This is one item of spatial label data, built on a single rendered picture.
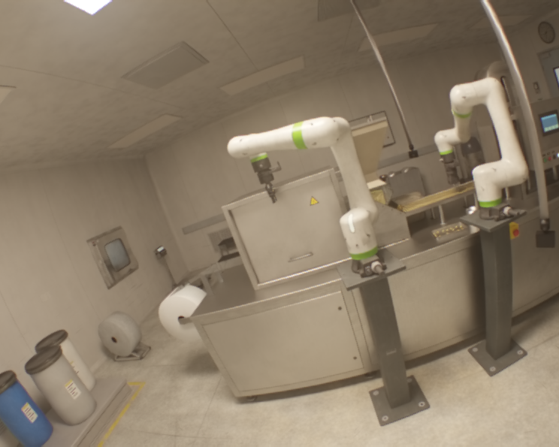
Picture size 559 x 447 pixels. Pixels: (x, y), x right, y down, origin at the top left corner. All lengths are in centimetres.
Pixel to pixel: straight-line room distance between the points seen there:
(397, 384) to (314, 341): 54
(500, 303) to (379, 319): 73
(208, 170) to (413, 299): 484
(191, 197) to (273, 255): 445
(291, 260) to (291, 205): 31
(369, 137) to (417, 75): 447
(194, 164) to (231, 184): 87
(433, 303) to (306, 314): 73
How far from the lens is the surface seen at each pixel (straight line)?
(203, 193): 591
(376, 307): 133
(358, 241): 119
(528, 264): 205
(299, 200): 162
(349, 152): 130
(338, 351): 180
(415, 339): 186
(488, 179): 146
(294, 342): 175
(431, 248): 161
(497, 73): 217
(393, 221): 177
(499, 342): 191
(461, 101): 151
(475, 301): 190
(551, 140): 204
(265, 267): 175
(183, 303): 215
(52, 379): 266
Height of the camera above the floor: 145
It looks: 11 degrees down
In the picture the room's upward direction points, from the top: 20 degrees counter-clockwise
